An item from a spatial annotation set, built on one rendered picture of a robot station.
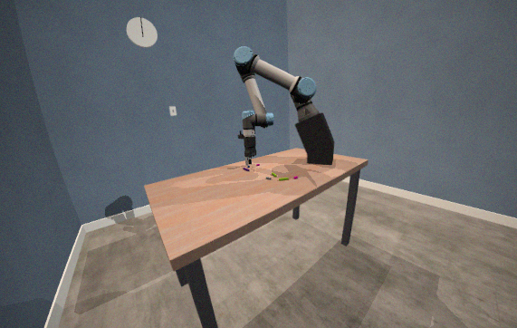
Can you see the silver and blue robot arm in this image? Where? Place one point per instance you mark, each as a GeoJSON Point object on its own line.
{"type": "Point", "coordinates": [301, 89]}

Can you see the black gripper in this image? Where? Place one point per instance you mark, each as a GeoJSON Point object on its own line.
{"type": "Point", "coordinates": [249, 145]}

